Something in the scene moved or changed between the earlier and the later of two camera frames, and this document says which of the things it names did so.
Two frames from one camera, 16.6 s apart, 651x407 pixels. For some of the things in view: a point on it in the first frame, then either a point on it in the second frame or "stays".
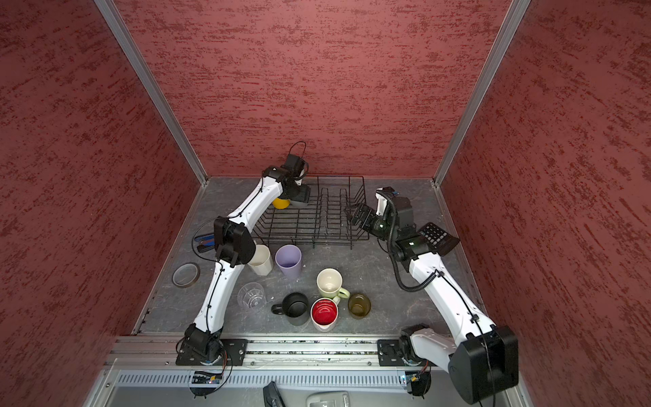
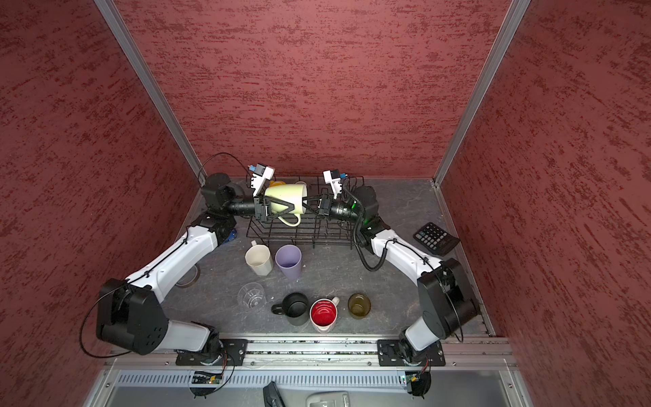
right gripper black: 370,214 to 325,207
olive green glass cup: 358,305 stays
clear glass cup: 252,295 stays
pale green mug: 329,281 to 295,193
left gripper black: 303,194 to 263,205
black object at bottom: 272,395 stays
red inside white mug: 324,313 stays
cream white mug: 262,262 stays
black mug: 294,307 stays
